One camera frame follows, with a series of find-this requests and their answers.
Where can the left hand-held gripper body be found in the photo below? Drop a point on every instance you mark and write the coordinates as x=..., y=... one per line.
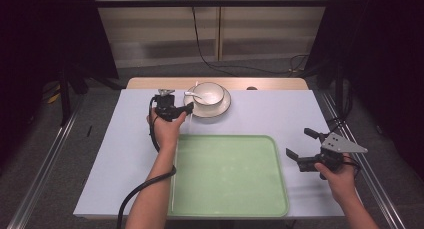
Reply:
x=165, y=105

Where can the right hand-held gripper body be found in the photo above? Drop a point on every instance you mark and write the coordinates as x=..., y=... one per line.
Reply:
x=340, y=144

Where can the white ceramic spoon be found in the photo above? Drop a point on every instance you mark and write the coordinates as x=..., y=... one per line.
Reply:
x=191, y=94

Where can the white ribbed bowl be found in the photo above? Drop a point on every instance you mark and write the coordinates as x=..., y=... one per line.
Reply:
x=210, y=92

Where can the white plate with dark rim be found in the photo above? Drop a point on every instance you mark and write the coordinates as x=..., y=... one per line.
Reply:
x=220, y=109

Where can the green plastic tray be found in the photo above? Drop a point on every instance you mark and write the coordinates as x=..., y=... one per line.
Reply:
x=230, y=175

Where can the person's left hand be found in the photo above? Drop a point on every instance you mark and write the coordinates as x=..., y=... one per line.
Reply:
x=166, y=132

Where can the person's right hand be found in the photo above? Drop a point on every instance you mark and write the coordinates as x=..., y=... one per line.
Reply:
x=338, y=184

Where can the dark metal stand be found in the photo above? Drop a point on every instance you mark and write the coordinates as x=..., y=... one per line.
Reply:
x=339, y=89
x=64, y=92

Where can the pale blue table mat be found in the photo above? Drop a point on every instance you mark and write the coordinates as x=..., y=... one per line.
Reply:
x=253, y=119

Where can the small dark round object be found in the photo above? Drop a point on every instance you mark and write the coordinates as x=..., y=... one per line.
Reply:
x=251, y=88

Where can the dark curtain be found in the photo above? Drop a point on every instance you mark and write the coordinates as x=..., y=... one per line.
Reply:
x=383, y=55
x=40, y=39

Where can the yellow floor object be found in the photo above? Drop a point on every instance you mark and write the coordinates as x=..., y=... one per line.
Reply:
x=53, y=96

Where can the aluminium floor rail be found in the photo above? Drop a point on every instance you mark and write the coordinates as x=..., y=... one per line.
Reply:
x=376, y=182
x=40, y=175

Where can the vertical wall trim strip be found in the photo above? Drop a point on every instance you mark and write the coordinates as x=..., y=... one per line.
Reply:
x=219, y=29

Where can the dark horizontal rail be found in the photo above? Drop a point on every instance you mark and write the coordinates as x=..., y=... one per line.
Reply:
x=233, y=2

